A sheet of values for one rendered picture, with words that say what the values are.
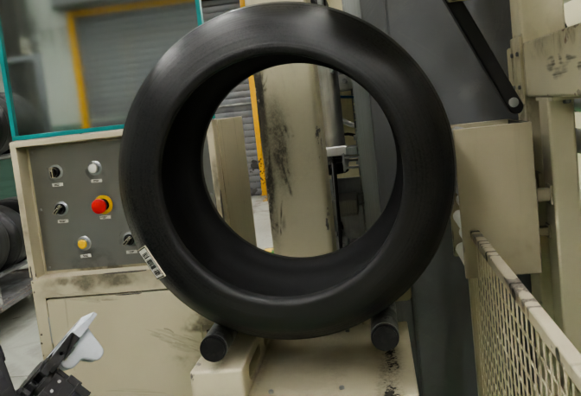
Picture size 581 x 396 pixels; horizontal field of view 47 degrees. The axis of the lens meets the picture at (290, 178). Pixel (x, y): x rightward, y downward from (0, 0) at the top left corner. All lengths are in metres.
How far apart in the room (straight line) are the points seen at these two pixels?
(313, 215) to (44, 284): 0.82
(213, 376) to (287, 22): 0.58
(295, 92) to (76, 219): 0.77
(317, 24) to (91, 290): 1.09
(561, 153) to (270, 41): 0.64
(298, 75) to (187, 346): 0.80
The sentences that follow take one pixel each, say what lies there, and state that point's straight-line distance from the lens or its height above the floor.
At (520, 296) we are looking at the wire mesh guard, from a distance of 0.95.
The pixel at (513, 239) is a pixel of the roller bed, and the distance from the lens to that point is 1.39.
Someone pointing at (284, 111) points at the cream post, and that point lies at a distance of 1.42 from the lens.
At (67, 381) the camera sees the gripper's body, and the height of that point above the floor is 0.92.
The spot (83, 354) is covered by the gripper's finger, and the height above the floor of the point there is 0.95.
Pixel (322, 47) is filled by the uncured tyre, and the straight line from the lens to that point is 1.04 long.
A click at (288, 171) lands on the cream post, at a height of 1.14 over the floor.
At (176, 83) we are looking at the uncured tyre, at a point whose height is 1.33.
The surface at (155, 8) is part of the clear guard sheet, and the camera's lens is 1.79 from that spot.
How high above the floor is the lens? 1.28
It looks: 6 degrees down
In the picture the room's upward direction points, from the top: 6 degrees counter-clockwise
